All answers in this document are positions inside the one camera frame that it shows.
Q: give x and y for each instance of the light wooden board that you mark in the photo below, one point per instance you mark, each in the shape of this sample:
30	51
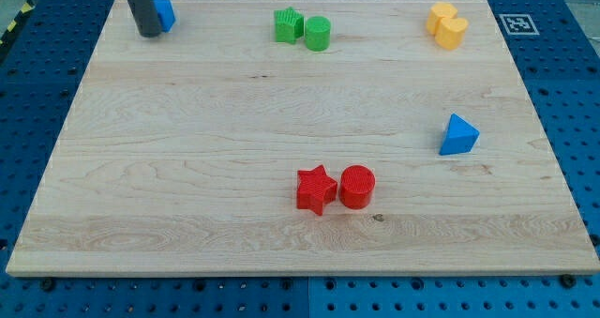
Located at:
179	154

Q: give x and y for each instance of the green cylinder block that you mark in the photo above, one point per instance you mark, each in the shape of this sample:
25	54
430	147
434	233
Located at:
317	33

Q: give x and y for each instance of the red cylinder block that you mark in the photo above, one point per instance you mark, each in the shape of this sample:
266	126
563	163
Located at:
357	184

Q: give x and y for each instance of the blue cube block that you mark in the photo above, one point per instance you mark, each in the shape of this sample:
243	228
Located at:
165	14

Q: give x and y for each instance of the yellow hexagon block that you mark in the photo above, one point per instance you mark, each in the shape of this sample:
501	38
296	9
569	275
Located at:
438	11

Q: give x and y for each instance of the yellow heart block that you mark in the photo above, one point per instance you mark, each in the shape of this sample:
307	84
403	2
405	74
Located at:
450	32

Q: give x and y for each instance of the blue triangle block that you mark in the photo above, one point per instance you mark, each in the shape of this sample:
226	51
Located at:
460	136

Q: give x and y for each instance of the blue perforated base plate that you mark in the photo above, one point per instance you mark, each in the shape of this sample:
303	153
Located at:
39	78

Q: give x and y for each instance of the white fiducial marker tag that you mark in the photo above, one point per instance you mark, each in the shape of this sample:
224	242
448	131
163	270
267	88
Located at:
518	24

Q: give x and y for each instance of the red star block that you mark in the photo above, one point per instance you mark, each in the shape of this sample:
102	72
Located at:
315	190

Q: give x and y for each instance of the green star block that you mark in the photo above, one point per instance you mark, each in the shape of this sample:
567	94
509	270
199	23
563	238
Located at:
289	25

